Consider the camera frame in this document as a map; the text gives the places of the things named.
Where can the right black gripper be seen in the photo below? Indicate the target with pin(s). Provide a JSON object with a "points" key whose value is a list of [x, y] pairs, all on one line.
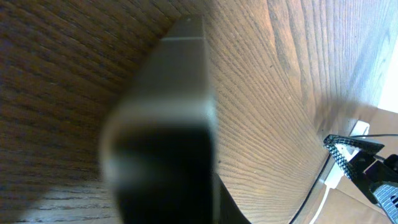
{"points": [[377, 180]]}

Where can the white power strip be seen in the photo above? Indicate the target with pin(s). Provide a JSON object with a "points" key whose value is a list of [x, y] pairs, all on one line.
{"points": [[334, 176]]}

